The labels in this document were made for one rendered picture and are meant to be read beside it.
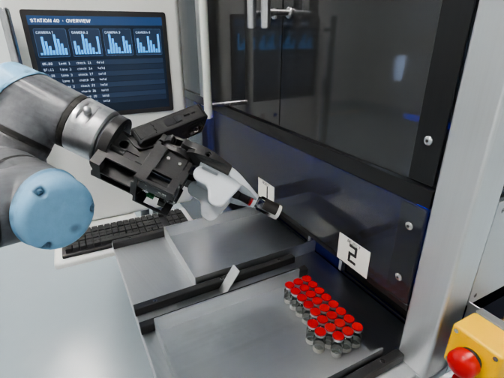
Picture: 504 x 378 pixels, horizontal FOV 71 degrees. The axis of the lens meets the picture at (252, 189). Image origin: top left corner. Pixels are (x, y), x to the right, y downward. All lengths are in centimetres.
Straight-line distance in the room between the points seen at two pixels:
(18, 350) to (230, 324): 158
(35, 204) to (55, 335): 186
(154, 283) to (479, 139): 71
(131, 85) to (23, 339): 148
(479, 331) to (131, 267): 74
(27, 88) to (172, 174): 20
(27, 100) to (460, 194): 57
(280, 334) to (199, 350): 16
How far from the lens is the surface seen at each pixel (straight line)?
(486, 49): 53
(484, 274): 69
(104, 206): 137
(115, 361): 197
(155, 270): 94
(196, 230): 108
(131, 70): 126
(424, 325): 68
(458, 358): 62
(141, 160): 48
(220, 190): 47
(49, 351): 214
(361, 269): 74
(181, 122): 51
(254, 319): 78
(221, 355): 72
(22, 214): 37
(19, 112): 52
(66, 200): 38
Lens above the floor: 142
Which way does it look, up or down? 24 degrees down
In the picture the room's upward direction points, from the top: straight up
